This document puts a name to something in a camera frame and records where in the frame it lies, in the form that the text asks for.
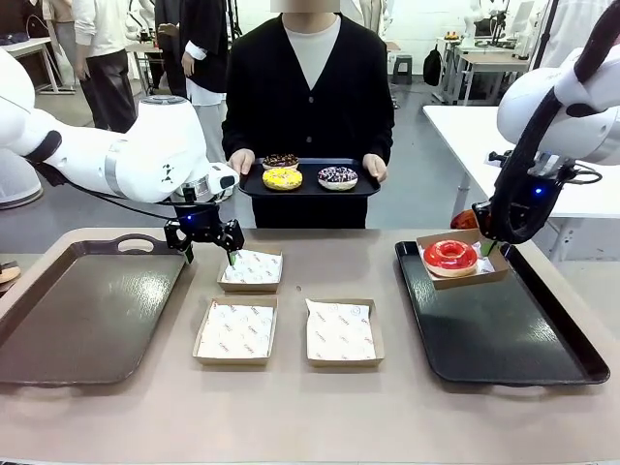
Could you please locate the wood top desk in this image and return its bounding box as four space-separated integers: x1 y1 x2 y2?
124 42 164 96

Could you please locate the person's right hand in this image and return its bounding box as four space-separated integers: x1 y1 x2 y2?
228 148 257 176

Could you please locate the smooth black carried tray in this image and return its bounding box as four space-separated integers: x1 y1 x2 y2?
237 157 383 199

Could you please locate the black textured serving tray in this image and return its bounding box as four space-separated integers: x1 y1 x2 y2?
394 240 610 388

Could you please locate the black cable sleeve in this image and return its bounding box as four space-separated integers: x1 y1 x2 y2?
483 0 620 246

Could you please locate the white table with metal legs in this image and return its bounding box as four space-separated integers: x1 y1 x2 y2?
0 37 78 94

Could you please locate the grey desk with equipment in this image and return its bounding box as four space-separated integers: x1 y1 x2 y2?
445 46 534 106

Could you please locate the yellow sprinkled donut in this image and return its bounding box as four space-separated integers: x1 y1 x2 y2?
262 167 304 192

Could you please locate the person's right forearm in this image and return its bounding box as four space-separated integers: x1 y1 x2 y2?
221 104 257 164

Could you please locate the black backpack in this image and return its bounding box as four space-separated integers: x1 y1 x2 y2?
423 44 443 87

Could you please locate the purple white sprinkled donut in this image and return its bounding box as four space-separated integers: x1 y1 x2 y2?
317 165 359 192

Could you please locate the red glazed donut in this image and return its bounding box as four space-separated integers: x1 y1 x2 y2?
422 240 481 278

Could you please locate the person's left hand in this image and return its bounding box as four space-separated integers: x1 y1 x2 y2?
361 153 388 184

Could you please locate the orange bag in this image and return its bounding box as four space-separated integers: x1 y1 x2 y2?
449 210 481 231

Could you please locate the chocolate sprinkled donut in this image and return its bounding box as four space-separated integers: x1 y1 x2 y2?
262 152 300 171

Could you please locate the person in white sweater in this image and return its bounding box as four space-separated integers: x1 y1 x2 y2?
72 0 140 135

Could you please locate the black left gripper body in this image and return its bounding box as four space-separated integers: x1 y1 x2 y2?
163 201 245 253

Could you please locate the large white table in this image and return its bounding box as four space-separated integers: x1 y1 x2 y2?
422 104 620 219

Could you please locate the kraft paper box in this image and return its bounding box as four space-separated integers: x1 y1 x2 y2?
416 231 510 292
216 248 284 294
304 296 387 369
192 296 279 366

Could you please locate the white cylindrical floor unit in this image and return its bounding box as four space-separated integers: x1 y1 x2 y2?
0 144 45 210

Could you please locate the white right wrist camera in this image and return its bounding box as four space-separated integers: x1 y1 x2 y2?
487 149 577 179

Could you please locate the person's left forearm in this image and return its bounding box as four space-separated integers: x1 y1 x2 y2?
361 104 396 162

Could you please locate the brown serving tray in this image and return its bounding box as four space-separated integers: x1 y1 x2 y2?
0 233 194 388

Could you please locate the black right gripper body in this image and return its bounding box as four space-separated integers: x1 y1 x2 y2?
472 176 567 246

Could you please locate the person in black cardigan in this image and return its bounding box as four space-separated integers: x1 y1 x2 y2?
221 12 396 230

